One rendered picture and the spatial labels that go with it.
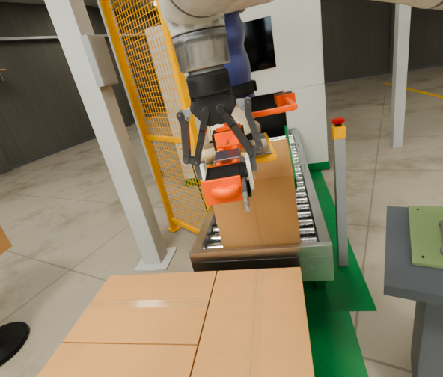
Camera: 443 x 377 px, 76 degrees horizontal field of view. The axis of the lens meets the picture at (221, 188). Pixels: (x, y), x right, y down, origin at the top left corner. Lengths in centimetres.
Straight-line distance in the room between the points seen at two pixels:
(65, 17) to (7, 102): 752
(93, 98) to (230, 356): 174
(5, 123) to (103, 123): 742
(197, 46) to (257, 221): 105
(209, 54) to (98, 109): 173
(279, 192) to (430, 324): 72
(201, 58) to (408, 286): 87
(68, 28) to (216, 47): 176
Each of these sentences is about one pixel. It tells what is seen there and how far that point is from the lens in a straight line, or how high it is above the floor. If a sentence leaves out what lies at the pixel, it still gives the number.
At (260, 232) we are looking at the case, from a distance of 145.
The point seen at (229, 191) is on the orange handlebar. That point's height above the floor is 124.
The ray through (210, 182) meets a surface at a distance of 52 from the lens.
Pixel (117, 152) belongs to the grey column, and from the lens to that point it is 219.
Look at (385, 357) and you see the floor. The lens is 181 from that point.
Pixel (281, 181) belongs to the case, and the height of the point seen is 92.
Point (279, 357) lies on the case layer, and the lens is 111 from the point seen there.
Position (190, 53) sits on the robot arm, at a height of 148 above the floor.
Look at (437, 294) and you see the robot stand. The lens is 105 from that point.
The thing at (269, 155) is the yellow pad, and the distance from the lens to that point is 101.
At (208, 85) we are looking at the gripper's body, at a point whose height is 143.
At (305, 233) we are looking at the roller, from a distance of 163.
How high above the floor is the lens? 145
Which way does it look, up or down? 23 degrees down
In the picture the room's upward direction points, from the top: 12 degrees counter-clockwise
